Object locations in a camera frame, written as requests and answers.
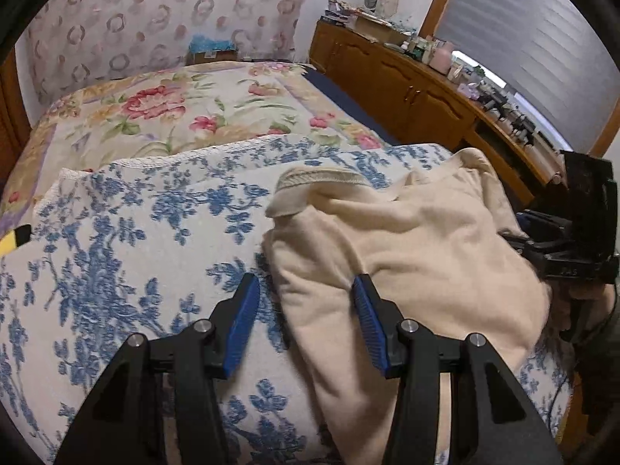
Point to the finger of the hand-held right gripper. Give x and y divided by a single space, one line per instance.
525 247
537 223

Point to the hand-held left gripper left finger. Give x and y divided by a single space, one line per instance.
242 324

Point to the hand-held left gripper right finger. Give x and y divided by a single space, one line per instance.
373 329

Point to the beige printed t-shirt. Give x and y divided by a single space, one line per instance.
411 232

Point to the person's right hand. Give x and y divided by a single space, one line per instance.
588 292

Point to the cluster of black gadgets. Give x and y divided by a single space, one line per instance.
508 116

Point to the blue floral blanket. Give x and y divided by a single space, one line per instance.
121 252

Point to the small purple pouch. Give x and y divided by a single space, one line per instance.
467 90

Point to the pink bottle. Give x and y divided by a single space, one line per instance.
441 55

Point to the grey striped window blind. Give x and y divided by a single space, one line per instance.
523 19

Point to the long wooden cabinet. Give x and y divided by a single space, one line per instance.
387 77

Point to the cluster of small bottles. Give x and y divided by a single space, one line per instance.
420 48

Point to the pink floral blanket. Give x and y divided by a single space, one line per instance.
169 116

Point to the yellow plush toy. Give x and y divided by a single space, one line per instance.
9 244

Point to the open cardboard box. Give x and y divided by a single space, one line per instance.
382 29

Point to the small cardboard box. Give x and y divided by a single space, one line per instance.
213 57

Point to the teal plastic bag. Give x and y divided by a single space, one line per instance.
208 42

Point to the circle patterned sheer curtain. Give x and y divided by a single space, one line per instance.
145 19

